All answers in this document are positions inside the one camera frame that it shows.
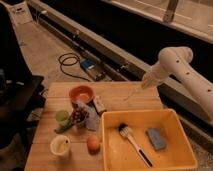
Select patterned cloth bag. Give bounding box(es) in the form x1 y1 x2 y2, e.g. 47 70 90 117
70 101 99 131

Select orange bowl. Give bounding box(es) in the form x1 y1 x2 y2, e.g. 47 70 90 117
69 85 94 104

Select black chair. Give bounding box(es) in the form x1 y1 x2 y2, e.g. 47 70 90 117
0 3 47 164

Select green toy vegetable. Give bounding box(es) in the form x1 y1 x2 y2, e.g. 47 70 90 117
55 110 71 134

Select wooden handled fork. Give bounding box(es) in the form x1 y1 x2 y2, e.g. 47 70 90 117
123 87 141 101

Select white cup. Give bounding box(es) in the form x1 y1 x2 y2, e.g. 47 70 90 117
50 135 71 158

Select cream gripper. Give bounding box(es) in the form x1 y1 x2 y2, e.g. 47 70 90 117
141 72 159 89

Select white paper sign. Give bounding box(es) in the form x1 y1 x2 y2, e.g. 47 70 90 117
8 1 33 26

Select yellow plastic tray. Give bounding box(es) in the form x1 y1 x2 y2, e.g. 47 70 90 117
101 109 198 171

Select black cable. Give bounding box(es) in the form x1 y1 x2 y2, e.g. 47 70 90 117
58 52 92 83

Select blue electronic box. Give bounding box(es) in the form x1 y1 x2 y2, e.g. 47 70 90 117
80 59 105 81

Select orange fruit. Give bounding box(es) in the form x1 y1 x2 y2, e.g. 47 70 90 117
87 135 100 152

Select blue sponge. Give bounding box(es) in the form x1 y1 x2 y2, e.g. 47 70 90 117
146 128 166 151

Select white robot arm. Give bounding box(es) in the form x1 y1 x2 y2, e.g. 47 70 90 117
141 46 213 118

